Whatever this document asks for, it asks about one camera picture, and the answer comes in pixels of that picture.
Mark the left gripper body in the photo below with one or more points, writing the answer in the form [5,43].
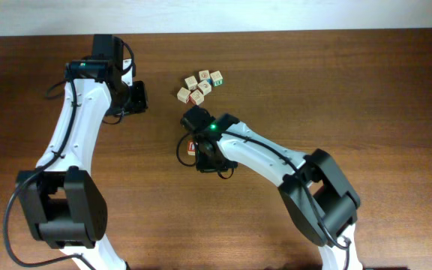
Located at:
[129,100]

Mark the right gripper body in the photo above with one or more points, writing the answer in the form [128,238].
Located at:
[206,163]

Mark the red letter U block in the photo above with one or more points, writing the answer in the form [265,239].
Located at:
[191,149]

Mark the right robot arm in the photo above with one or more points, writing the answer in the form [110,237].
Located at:
[320,200]

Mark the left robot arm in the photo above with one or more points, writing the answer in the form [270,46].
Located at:
[60,201]

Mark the leftmost plain wooden block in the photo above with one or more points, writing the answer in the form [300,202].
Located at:
[183,95]

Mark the red edged picture block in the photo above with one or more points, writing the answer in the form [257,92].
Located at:
[196,97]

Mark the upper left picture block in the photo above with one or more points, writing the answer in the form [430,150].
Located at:
[191,83]

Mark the center picture wooden block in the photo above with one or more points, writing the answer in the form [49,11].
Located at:
[205,87]

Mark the top right green sided block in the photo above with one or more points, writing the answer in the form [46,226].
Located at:
[216,78]

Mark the top blue sided block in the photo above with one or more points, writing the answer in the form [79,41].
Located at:
[204,75]

